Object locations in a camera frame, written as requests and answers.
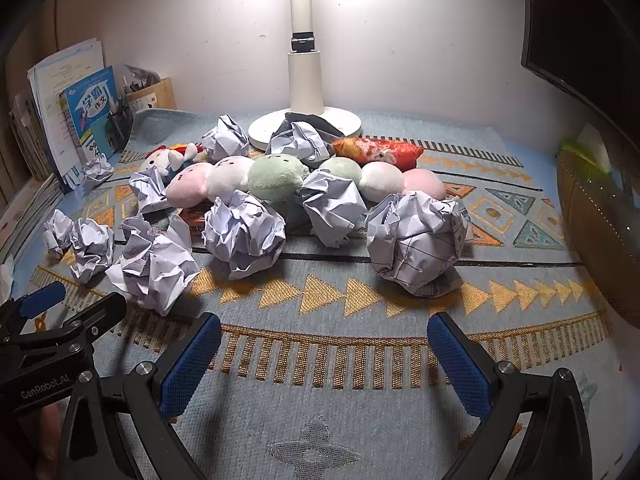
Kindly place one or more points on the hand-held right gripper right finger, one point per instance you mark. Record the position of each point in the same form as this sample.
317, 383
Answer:
460, 370

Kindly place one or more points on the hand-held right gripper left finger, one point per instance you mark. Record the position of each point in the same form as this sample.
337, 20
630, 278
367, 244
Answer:
190, 365

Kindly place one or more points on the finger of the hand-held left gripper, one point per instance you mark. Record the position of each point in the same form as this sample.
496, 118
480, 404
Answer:
42, 300
102, 315

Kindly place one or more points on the small orange box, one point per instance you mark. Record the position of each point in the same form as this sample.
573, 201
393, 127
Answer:
192, 216

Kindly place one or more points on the pile of paper balls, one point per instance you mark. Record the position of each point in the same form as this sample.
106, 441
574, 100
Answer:
415, 240

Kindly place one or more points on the white cat plush toy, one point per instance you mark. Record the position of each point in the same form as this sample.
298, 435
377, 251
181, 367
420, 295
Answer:
165, 157

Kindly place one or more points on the round woven basket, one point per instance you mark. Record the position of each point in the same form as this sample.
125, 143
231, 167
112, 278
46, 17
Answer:
595, 230

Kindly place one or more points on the red snack bag plush pillow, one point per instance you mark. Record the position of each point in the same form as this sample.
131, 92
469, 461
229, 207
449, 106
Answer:
377, 152

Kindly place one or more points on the blue patterned woven mat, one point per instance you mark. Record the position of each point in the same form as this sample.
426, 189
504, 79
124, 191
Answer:
325, 410

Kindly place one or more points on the stack of upright books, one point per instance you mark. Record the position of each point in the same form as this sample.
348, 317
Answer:
30, 135

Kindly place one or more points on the brown cardboard box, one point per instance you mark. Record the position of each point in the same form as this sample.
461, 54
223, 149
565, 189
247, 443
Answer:
152, 95

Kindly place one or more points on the green tissue pack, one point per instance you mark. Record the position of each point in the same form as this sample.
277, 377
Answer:
582, 152

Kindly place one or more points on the white desk lamp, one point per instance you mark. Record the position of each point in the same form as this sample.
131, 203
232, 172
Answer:
305, 75

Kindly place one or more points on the black flat screen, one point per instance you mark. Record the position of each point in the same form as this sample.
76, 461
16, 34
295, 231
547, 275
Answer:
580, 25

